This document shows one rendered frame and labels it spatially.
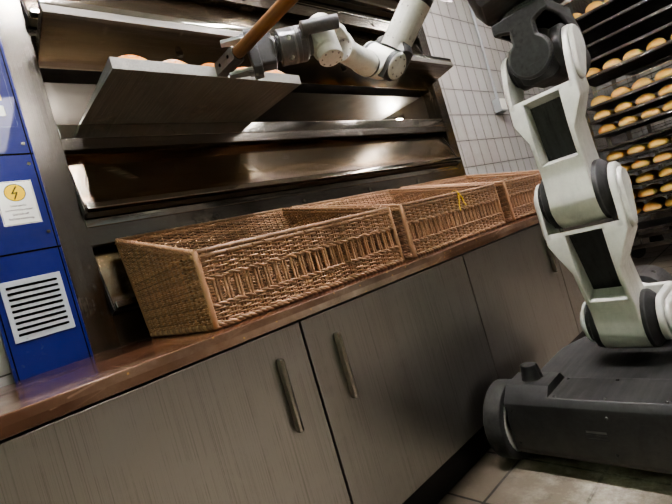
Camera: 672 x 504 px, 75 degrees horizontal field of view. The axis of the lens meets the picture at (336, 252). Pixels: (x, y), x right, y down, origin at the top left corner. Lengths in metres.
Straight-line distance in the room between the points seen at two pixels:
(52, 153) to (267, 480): 0.96
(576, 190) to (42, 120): 1.33
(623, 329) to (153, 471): 1.07
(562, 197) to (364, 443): 0.73
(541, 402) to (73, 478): 0.94
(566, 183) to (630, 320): 0.37
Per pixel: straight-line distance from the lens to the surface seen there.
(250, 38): 1.14
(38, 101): 1.41
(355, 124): 1.95
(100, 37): 1.44
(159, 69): 1.19
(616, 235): 1.18
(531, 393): 1.20
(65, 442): 0.72
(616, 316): 1.28
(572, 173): 1.17
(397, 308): 1.05
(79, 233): 1.30
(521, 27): 1.23
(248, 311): 0.86
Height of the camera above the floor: 0.66
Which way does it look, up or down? level
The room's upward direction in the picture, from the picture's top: 16 degrees counter-clockwise
